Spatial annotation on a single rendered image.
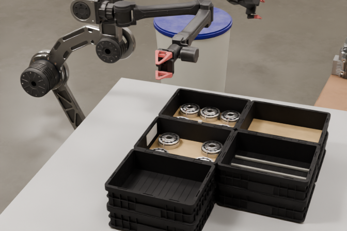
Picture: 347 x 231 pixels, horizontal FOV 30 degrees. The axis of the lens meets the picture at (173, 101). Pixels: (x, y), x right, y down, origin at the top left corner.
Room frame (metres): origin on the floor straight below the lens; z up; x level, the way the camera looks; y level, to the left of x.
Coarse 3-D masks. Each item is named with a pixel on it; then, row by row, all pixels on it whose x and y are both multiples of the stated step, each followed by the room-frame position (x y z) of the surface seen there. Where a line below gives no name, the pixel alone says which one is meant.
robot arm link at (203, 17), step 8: (208, 0) 2.77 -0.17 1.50; (200, 8) 2.72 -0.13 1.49; (208, 8) 2.71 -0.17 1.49; (200, 16) 2.65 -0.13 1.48; (208, 16) 2.68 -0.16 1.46; (192, 24) 2.56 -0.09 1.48; (200, 24) 2.58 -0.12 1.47; (208, 24) 2.71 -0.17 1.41; (184, 32) 2.45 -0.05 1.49; (192, 32) 2.48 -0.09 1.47; (184, 40) 2.38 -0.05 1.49; (192, 40) 2.48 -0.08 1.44
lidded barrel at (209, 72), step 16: (176, 16) 4.49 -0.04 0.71; (192, 16) 4.48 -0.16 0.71; (224, 16) 4.47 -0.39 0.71; (160, 32) 4.30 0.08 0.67; (176, 32) 4.20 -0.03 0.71; (208, 32) 4.19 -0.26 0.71; (224, 32) 4.25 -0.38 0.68; (208, 48) 4.19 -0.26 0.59; (224, 48) 4.29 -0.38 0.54; (176, 64) 4.21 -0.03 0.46; (192, 64) 4.18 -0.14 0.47; (208, 64) 4.20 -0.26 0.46; (224, 64) 4.31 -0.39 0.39; (176, 80) 4.22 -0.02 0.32; (192, 80) 4.19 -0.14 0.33; (208, 80) 4.21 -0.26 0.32; (224, 80) 4.35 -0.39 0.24
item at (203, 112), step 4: (204, 108) 2.89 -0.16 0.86; (208, 108) 2.89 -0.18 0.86; (212, 108) 2.89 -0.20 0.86; (216, 108) 2.89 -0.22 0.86; (200, 112) 2.85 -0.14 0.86; (204, 112) 2.85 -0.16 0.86; (216, 112) 2.85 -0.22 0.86; (204, 116) 2.82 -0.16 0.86; (208, 116) 2.81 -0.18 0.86; (212, 116) 2.81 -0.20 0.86; (216, 116) 2.82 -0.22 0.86
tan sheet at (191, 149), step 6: (156, 144) 2.61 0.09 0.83; (180, 144) 2.61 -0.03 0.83; (186, 144) 2.61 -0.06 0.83; (192, 144) 2.61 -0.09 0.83; (198, 144) 2.60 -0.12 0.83; (168, 150) 2.56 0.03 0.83; (174, 150) 2.56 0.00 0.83; (180, 150) 2.56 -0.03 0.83; (186, 150) 2.56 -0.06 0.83; (192, 150) 2.56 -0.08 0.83; (198, 150) 2.56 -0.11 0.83; (186, 156) 2.51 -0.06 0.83; (192, 156) 2.51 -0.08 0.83; (198, 156) 2.50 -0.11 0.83; (204, 156) 2.50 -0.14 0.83
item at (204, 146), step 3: (207, 141) 2.58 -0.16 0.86; (210, 141) 2.58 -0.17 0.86; (213, 141) 2.58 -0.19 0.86; (216, 141) 2.58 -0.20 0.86; (204, 144) 2.56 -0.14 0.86; (207, 144) 2.55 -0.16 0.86; (219, 144) 2.56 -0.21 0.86; (201, 147) 2.53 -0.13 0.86; (204, 147) 2.53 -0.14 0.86; (207, 147) 2.53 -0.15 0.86; (219, 147) 2.53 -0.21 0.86; (204, 150) 2.51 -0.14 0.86; (210, 150) 2.51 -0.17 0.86; (213, 150) 2.51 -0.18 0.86; (216, 150) 2.51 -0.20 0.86; (219, 150) 2.50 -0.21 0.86; (210, 153) 2.49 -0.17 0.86; (213, 153) 2.49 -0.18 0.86
